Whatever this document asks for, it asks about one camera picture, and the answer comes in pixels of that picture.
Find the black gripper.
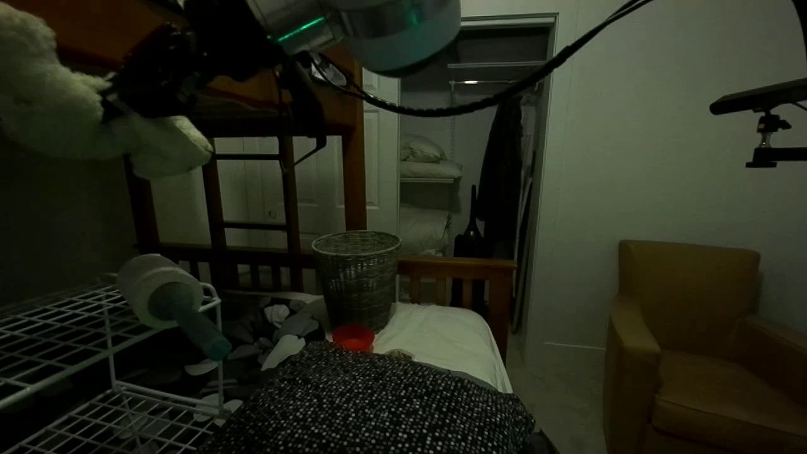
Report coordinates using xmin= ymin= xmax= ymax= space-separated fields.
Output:
xmin=108 ymin=0 xmax=288 ymax=119

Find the grey patterned crumpled cloth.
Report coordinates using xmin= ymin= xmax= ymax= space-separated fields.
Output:
xmin=208 ymin=292 xmax=326 ymax=381

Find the white bed sheet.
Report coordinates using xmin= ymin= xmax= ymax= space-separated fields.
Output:
xmin=374 ymin=303 xmax=513 ymax=393

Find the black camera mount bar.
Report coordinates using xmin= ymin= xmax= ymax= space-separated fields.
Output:
xmin=708 ymin=79 xmax=807 ymax=170

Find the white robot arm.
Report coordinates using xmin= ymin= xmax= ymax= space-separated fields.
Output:
xmin=100 ymin=0 xmax=462 ymax=119

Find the mustard yellow armchair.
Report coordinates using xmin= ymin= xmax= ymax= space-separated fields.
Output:
xmin=604 ymin=240 xmax=807 ymax=454

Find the white closet door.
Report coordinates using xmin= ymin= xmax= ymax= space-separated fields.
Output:
xmin=363 ymin=103 xmax=402 ymax=231

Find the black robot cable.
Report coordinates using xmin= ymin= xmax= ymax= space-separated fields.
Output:
xmin=292 ymin=0 xmax=653 ymax=122

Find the wooden bunk bed frame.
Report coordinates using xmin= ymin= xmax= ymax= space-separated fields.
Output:
xmin=0 ymin=0 xmax=517 ymax=356

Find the white wire shelf rack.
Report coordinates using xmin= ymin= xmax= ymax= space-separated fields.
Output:
xmin=0 ymin=284 xmax=227 ymax=454

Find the lint roller with teal handle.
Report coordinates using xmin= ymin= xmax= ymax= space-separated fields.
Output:
xmin=117 ymin=252 xmax=232 ymax=361

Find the black white speckled blanket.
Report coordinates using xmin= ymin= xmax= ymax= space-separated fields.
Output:
xmin=200 ymin=342 xmax=536 ymax=454

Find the small red cup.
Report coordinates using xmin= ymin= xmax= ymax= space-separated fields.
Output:
xmin=332 ymin=326 xmax=375 ymax=354

